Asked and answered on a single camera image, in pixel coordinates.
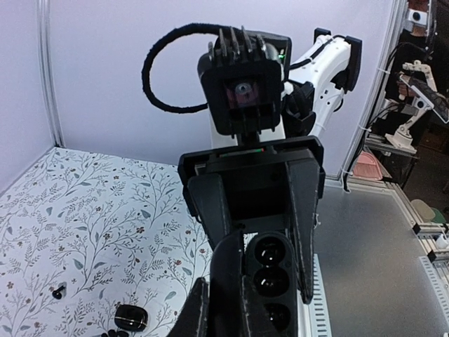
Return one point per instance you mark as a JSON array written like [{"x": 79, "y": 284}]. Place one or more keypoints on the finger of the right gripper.
[
  {"x": 303, "y": 176},
  {"x": 209, "y": 200}
]

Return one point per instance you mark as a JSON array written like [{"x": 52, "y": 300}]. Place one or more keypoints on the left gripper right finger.
[{"x": 234, "y": 309}]

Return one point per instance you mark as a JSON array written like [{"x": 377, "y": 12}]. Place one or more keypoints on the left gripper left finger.
[{"x": 192, "y": 320}]

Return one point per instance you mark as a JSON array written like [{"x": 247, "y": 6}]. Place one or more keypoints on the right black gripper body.
[{"x": 255, "y": 179}]

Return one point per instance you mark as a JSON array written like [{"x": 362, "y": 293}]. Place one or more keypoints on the black ear hook earbud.
[{"x": 115, "y": 333}]

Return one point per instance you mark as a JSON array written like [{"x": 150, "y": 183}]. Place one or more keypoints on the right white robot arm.
[{"x": 314, "y": 89}]

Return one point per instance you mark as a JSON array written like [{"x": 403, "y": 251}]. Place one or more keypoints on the black earbud charging case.
[{"x": 131, "y": 318}]

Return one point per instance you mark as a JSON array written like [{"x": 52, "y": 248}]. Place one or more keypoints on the floral patterned table mat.
[{"x": 114, "y": 231}]

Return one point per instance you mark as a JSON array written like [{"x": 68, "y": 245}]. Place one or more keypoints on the black earbud with stem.
[{"x": 59, "y": 293}]

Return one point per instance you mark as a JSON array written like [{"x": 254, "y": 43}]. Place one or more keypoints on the right aluminium frame post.
[{"x": 376, "y": 92}]

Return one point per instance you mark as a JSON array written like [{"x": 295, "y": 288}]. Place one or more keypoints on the aluminium frame post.
[
  {"x": 43, "y": 11},
  {"x": 376, "y": 92}
]

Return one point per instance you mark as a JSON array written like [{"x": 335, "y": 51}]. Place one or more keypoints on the left aluminium frame post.
[{"x": 43, "y": 11}]

